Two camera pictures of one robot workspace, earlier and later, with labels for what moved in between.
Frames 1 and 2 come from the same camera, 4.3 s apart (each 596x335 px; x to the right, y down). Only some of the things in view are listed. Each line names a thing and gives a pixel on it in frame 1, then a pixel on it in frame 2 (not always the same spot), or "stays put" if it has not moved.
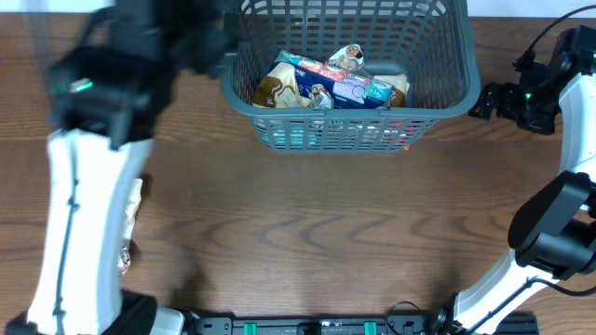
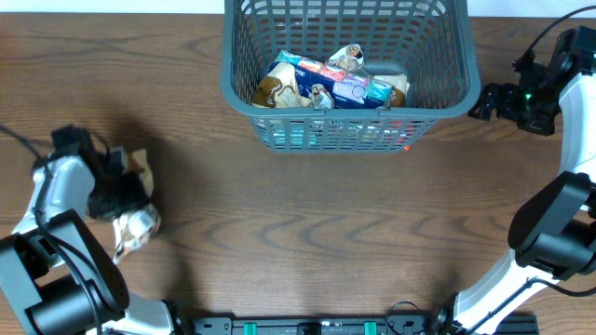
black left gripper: [210, 52] → [135, 194]
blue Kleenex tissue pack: [348, 90] stays put
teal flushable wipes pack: [297, 135] stays put
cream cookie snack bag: [351, 60] stays put
